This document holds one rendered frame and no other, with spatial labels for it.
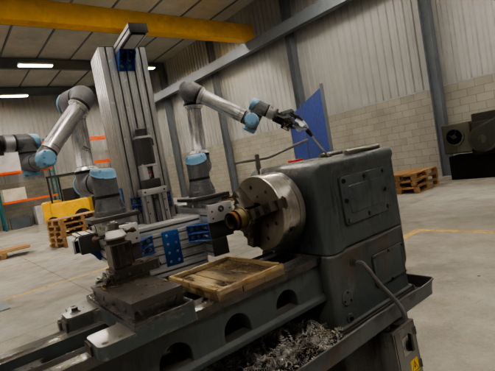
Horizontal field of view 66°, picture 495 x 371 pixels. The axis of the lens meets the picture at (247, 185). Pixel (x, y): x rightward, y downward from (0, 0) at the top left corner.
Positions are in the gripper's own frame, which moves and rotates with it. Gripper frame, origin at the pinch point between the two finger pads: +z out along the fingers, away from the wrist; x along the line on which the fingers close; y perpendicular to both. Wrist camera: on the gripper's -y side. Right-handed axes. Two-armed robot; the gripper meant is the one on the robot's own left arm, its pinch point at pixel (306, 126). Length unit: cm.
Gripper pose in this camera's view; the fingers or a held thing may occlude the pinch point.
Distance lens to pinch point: 227.4
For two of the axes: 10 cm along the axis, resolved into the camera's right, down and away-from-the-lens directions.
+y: -2.7, 5.9, -7.6
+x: 3.2, -6.9, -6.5
